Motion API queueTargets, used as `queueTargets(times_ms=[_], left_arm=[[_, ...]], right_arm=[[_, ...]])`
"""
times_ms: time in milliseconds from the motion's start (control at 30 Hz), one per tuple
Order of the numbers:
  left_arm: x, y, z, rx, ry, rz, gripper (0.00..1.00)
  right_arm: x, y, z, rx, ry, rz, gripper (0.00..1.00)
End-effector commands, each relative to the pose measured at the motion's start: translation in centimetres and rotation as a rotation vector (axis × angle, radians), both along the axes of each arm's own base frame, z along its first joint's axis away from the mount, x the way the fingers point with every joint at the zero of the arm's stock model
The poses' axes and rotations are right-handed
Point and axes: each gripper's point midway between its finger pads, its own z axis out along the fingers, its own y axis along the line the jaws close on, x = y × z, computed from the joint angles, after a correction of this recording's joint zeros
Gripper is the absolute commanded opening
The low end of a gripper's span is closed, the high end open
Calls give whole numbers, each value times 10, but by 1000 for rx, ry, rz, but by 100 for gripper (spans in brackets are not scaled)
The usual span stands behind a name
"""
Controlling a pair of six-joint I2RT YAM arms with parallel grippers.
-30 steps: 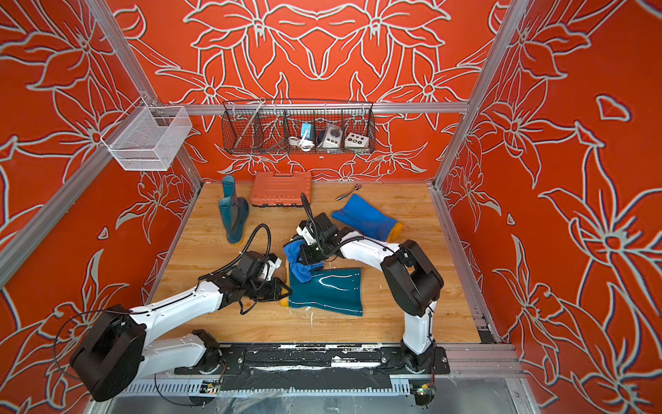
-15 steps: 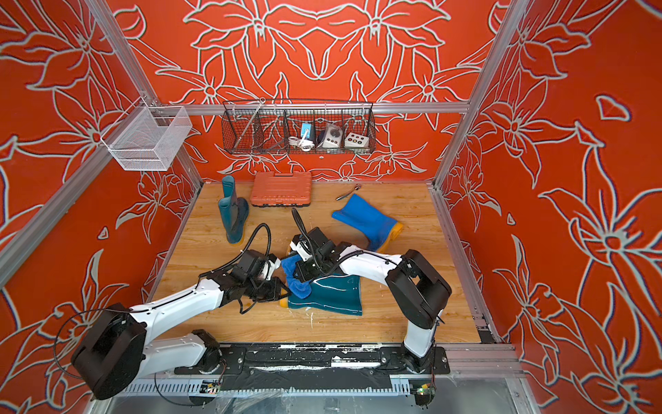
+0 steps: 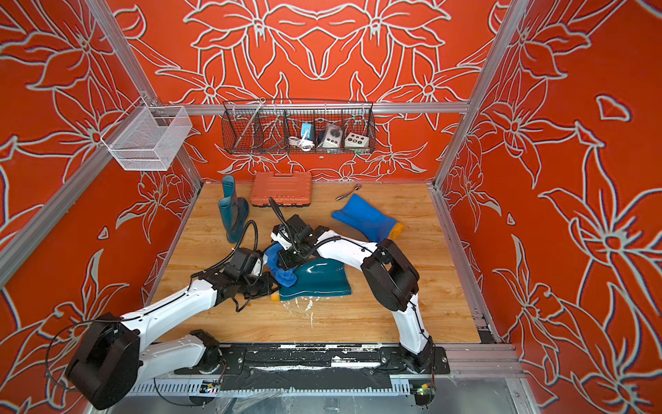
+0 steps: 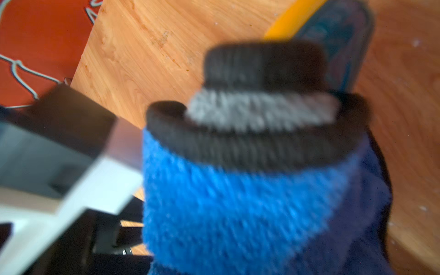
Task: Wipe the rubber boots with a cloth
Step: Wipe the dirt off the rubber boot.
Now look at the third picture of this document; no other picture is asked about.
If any blue microfiber cloth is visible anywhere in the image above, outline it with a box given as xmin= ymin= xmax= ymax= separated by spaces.
xmin=265 ymin=243 xmax=298 ymax=287

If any teal rubber boot orange sole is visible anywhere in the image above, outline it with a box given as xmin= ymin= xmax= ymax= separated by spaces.
xmin=218 ymin=175 xmax=249 ymax=244

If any black wire wall basket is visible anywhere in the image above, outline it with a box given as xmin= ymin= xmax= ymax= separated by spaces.
xmin=221 ymin=98 xmax=377 ymax=155

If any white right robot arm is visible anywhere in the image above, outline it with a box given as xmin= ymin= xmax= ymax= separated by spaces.
xmin=271 ymin=215 xmax=434 ymax=372

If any white socket box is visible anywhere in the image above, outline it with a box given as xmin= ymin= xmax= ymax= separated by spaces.
xmin=344 ymin=133 xmax=370 ymax=151

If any white power adapter box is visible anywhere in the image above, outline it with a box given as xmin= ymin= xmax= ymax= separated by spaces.
xmin=321 ymin=124 xmax=343 ymax=149

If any clear plastic wall bin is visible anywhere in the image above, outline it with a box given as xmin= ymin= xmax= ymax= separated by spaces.
xmin=102 ymin=106 xmax=192 ymax=172

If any blue white small box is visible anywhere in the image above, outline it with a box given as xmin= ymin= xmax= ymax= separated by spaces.
xmin=300 ymin=122 xmax=313 ymax=141

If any coiled white cable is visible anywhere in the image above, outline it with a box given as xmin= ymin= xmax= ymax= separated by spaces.
xmin=287 ymin=135 xmax=317 ymax=154

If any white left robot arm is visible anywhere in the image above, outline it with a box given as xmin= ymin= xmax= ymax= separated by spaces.
xmin=65 ymin=272 xmax=280 ymax=410

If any red plastic tool case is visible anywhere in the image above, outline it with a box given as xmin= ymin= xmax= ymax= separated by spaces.
xmin=250 ymin=172 xmax=312 ymax=207

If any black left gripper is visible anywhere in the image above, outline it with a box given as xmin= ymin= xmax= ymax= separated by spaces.
xmin=239 ymin=273 xmax=283 ymax=298

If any blue rubber boot orange sole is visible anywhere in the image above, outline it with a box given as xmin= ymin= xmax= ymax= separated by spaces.
xmin=332 ymin=194 xmax=404 ymax=243

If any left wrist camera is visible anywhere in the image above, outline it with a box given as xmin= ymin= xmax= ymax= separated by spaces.
xmin=222 ymin=248 xmax=264 ymax=280

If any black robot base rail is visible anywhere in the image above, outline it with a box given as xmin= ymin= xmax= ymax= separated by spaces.
xmin=174 ymin=343 xmax=450 ymax=395

